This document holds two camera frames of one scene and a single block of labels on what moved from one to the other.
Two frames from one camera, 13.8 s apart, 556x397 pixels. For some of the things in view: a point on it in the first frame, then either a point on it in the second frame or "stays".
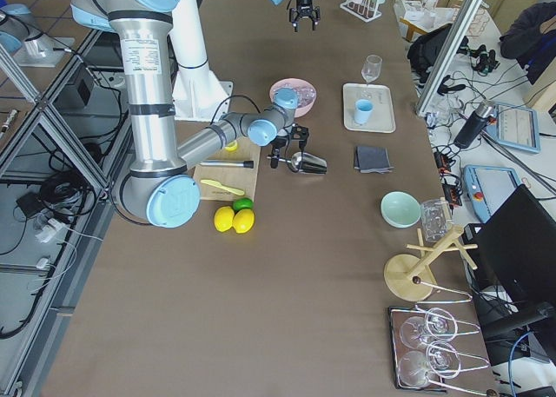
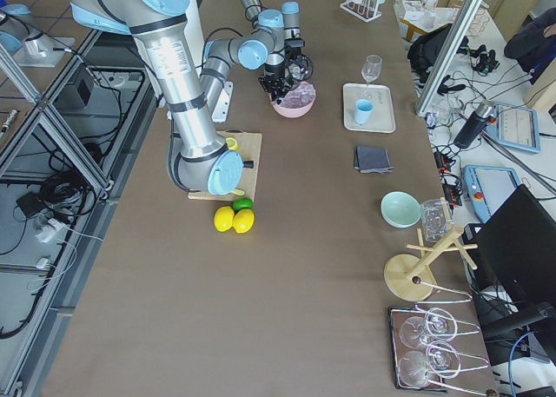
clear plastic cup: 436,218 stays
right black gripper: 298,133 -> 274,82
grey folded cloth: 373,160 stays
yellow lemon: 223,218 stays
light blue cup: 362,110 stays
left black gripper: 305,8 -> 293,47
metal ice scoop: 304,162 -> 301,68
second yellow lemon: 243,221 stays
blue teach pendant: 516,127 stays
